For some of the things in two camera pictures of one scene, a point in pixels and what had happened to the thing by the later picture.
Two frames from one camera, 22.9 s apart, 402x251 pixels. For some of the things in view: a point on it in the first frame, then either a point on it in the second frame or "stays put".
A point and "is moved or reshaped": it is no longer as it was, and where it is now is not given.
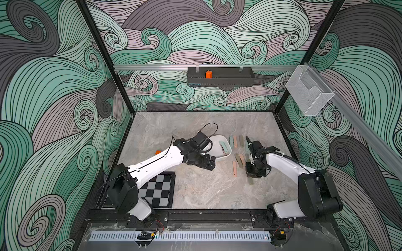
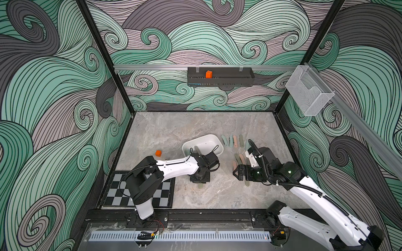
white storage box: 221,148 is moved or reshaped
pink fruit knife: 242,159 stays put
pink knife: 235,140 stays put
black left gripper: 204,164 → 207,179
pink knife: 234,168 stays put
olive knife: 242,140 stays put
